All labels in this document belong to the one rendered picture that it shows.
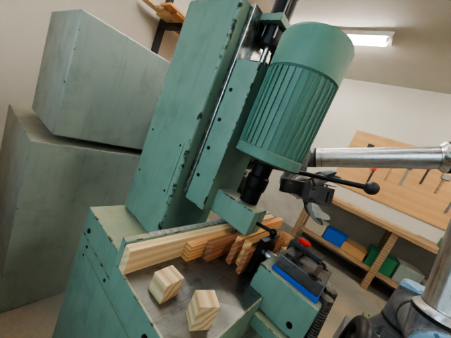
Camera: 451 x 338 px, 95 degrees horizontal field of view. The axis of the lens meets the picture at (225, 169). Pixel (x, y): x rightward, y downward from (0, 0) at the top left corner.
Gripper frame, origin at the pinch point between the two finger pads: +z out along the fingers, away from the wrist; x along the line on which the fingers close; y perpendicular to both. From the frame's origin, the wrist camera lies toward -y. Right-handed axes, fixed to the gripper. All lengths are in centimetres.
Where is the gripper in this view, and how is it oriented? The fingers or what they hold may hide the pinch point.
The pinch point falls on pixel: (326, 198)
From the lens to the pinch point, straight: 63.7
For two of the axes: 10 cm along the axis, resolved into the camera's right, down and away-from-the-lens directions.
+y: 9.7, 2.2, 0.5
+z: 0.4, 0.7, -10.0
